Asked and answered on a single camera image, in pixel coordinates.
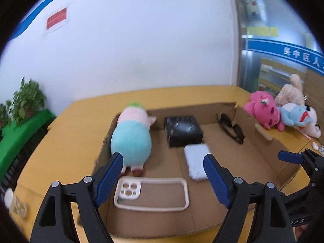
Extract black sunglasses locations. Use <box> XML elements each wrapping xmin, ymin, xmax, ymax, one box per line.
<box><xmin>216</xmin><ymin>113</ymin><xmax>245</xmax><ymax>144</ymax></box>

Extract clear white phone case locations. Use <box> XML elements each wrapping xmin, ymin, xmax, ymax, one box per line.
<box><xmin>113</xmin><ymin>176</ymin><xmax>190</xmax><ymax>212</ymax></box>

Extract white power bank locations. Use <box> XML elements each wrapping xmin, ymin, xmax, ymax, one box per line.
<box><xmin>184</xmin><ymin>144</ymin><xmax>211</xmax><ymax>182</ymax></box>

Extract black charger box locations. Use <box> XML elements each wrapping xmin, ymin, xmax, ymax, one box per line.
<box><xmin>164</xmin><ymin>116</ymin><xmax>204</xmax><ymax>148</ymax></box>

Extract person right hand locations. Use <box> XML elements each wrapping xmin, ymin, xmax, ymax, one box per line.
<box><xmin>295</xmin><ymin>224</ymin><xmax>309</xmax><ymax>240</ymax></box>

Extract small white earbud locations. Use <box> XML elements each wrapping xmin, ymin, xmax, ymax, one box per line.
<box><xmin>311</xmin><ymin>142</ymin><xmax>319</xmax><ymax>150</ymax></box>

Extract white dog plush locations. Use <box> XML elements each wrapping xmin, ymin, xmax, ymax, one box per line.
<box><xmin>299</xmin><ymin>105</ymin><xmax>321</xmax><ymax>139</ymax></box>

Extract blue elephant plush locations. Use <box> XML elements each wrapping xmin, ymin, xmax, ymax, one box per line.
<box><xmin>278</xmin><ymin>103</ymin><xmax>312</xmax><ymax>129</ymax></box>

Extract leaf pattern paper cup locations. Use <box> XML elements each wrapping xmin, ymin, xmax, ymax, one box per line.
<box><xmin>4</xmin><ymin>188</ymin><xmax>28</xmax><ymax>218</ymax></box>

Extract pink strawberry bear plush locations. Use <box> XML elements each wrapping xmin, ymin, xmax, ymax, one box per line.
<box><xmin>243</xmin><ymin>91</ymin><xmax>285</xmax><ymax>132</ymax></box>

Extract beige fluffy plush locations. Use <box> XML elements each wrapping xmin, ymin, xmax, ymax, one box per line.
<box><xmin>275</xmin><ymin>74</ymin><xmax>307</xmax><ymax>107</ymax></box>

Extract green cloth covered table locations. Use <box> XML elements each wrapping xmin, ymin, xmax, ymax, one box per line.
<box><xmin>0</xmin><ymin>110</ymin><xmax>56</xmax><ymax>179</ymax></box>

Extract small potted green plant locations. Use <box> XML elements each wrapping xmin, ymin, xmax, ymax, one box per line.
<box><xmin>0</xmin><ymin>100</ymin><xmax>12</xmax><ymax>134</ymax></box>

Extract brown cardboard box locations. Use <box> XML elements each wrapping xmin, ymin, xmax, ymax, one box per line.
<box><xmin>99</xmin><ymin>103</ymin><xmax>299</xmax><ymax>239</ymax></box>

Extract teal pink plush pig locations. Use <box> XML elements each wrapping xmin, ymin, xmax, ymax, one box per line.
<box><xmin>110</xmin><ymin>103</ymin><xmax>157</xmax><ymax>177</ymax></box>

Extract large potted green plant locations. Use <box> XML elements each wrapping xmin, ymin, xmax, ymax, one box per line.
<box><xmin>6</xmin><ymin>77</ymin><xmax>47</xmax><ymax>126</ymax></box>

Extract red wall notice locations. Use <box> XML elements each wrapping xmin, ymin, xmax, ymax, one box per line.
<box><xmin>46</xmin><ymin>7</ymin><xmax>68</xmax><ymax>30</ymax></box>

